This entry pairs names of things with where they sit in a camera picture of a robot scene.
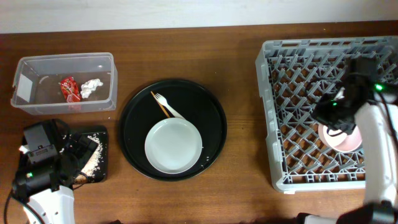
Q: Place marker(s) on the white napkin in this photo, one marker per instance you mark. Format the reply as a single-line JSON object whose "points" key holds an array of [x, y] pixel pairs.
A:
{"points": [[89, 87]]}

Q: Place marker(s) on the white plastic fork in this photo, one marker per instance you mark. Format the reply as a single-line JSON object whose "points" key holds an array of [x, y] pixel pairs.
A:
{"points": [[163, 101]]}

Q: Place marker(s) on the round black serving tray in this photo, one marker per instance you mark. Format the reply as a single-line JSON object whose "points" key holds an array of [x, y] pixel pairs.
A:
{"points": [[194, 102]]}

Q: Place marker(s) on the wooden chopstick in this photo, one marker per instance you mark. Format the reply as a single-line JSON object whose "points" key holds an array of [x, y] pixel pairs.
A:
{"points": [[161, 106]]}

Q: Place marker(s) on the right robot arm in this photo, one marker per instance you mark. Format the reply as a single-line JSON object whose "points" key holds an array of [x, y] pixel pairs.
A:
{"points": [[364, 103]]}

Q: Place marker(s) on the white bowl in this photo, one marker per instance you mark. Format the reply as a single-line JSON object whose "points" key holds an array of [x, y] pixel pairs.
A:
{"points": [[342, 142]]}

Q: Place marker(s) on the red snack wrapper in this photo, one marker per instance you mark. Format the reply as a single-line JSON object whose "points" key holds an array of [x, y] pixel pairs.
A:
{"points": [[70, 90]]}

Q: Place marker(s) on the grey plate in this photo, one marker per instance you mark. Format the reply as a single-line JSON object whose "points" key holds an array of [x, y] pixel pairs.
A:
{"points": [[173, 146]]}

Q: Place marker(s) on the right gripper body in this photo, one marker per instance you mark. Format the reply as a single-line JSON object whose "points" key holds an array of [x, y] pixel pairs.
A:
{"points": [[331, 112]]}

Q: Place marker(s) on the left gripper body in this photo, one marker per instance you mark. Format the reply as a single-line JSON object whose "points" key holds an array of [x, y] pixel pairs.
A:
{"points": [[81, 151]]}

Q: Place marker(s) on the clear plastic bin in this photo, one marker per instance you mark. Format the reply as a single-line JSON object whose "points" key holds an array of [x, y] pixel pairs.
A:
{"points": [[38, 90]]}

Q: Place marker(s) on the black rectangular tray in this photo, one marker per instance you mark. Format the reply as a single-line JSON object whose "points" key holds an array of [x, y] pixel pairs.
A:
{"points": [[104, 139]]}

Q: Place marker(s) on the grey dishwasher rack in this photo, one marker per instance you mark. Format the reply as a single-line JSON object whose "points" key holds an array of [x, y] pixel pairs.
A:
{"points": [[292, 75]]}

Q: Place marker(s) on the rice and pasta leftovers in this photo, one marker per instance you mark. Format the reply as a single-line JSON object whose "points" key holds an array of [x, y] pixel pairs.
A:
{"points": [[92, 170]]}

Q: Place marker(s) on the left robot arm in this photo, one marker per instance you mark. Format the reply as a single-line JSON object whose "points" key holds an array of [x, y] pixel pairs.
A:
{"points": [[51, 158]]}

